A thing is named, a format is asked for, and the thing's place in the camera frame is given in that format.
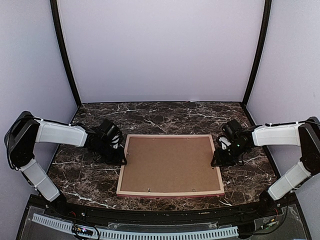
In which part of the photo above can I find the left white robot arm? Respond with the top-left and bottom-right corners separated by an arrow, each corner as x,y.
4,110 -> 127,218

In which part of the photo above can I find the brown cardboard backing board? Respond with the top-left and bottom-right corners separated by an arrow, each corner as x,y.
119,136 -> 223,193

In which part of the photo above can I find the black front table rail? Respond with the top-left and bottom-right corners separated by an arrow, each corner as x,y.
62,199 -> 276,227

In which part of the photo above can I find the pink wooden picture frame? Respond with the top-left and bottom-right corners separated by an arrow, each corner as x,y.
115,133 -> 225,198

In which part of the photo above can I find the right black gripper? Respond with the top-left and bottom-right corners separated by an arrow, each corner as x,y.
211,141 -> 248,167

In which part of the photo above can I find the right black corner post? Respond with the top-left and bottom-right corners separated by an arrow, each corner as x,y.
241,0 -> 272,108

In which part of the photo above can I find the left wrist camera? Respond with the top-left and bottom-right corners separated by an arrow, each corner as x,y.
110,135 -> 122,149

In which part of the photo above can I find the black corner post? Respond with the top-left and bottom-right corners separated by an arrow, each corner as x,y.
241,0 -> 272,108
49,0 -> 82,108

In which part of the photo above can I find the left black corner post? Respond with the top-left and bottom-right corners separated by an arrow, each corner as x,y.
49,0 -> 82,108

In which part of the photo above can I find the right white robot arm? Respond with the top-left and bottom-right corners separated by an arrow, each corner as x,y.
210,116 -> 320,217

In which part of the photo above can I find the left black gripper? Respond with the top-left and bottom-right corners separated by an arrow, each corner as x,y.
93,139 -> 127,165

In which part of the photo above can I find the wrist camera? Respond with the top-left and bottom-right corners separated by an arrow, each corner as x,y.
216,135 -> 231,150
110,135 -> 122,149

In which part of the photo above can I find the white slotted cable duct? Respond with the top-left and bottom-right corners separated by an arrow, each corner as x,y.
31,213 -> 239,240

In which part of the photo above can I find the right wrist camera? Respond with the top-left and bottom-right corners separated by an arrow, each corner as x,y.
216,135 -> 231,150

